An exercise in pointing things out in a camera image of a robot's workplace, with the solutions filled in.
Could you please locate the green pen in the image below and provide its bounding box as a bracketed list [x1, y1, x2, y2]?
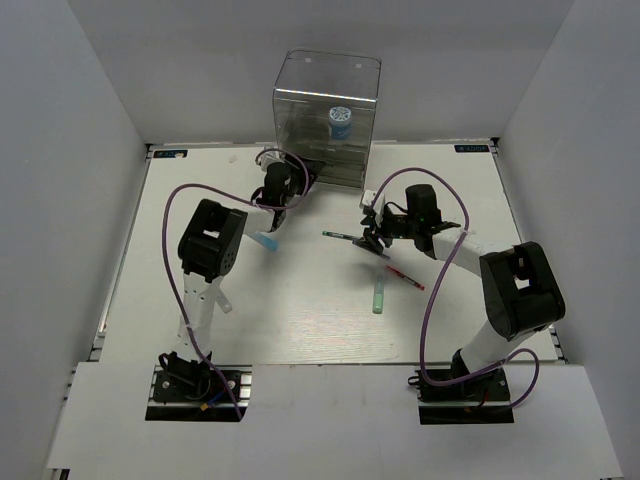
[322, 231, 359, 241]

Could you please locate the red pen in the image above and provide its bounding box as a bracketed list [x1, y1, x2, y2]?
[385, 265, 425, 291]

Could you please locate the blue white round tape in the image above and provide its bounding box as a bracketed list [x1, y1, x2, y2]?
[328, 106, 352, 140]

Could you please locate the clear plastic drawer organizer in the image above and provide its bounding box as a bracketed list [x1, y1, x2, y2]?
[272, 48, 382, 189]

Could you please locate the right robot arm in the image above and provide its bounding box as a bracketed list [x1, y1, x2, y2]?
[354, 184, 566, 399]

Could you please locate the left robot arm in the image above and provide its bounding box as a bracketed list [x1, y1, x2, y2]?
[169, 154, 325, 364]

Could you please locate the green highlighter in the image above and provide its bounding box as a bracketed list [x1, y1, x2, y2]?
[372, 271, 385, 314]

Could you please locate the blue highlighter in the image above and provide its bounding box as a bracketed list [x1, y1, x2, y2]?
[252, 232, 279, 251]

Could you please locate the left blue corner label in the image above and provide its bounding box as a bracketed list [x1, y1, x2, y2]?
[153, 149, 188, 159]

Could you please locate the orange highlighter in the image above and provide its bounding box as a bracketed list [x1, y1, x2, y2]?
[216, 290, 233, 314]

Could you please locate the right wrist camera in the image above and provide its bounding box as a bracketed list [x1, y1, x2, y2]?
[359, 190, 385, 224]

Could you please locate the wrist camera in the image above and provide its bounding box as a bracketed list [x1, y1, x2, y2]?
[359, 190, 385, 224]
[255, 147, 282, 173]

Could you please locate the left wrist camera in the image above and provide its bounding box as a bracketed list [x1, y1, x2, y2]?
[255, 147, 282, 173]

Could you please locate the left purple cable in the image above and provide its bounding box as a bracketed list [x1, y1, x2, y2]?
[163, 151, 314, 420]

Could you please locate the purple cable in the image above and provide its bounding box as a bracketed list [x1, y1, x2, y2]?
[163, 151, 314, 420]
[369, 167, 540, 414]

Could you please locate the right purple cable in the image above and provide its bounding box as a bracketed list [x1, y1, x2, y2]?
[369, 167, 540, 414]

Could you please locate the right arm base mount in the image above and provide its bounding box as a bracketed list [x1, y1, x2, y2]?
[407, 370, 514, 426]

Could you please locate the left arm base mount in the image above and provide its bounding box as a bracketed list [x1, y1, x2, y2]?
[145, 366, 240, 423]

